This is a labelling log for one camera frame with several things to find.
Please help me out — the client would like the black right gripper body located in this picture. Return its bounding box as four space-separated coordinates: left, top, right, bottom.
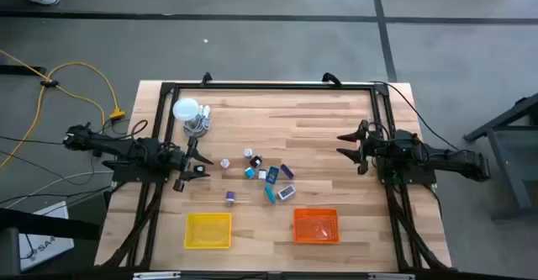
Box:
356 119 394 176

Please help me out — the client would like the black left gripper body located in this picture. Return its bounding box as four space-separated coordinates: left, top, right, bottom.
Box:
166 137 199 193

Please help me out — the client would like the white globe desk lamp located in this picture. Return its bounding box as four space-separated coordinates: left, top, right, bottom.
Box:
171 98 211 139

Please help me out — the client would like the yellow plastic basket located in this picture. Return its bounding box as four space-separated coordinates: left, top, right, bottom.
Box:
183 212 233 250

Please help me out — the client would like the orange plastic basket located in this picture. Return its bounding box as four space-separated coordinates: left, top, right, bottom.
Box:
293 208 340 245

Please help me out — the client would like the black side table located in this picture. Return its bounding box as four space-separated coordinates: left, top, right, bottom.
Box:
463 92 538 221

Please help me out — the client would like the black beam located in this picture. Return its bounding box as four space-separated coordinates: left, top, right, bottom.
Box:
0 207 102 241

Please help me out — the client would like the white printed box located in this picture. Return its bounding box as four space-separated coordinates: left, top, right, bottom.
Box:
16 201 76 272

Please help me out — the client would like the black floor bar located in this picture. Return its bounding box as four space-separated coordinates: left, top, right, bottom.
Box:
0 65 47 77

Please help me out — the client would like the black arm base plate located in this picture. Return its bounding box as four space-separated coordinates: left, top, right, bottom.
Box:
103 158 173 184
376 161 438 187

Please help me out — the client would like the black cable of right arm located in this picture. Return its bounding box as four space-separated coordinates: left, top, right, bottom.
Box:
369 80 460 151

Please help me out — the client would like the black aluminium frame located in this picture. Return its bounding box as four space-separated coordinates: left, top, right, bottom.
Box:
100 81 453 272

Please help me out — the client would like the silver metal bracket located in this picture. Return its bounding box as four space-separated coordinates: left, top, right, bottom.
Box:
132 272 182 280
368 272 416 280

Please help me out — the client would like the white floor cable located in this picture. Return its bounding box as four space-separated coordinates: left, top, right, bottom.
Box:
3 169 115 209

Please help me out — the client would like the yellow extension cable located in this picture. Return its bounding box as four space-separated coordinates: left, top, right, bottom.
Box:
0 49 106 135
0 61 127 170

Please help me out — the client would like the black floor cable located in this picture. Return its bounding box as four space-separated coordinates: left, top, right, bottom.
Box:
0 148 98 187
0 119 131 146

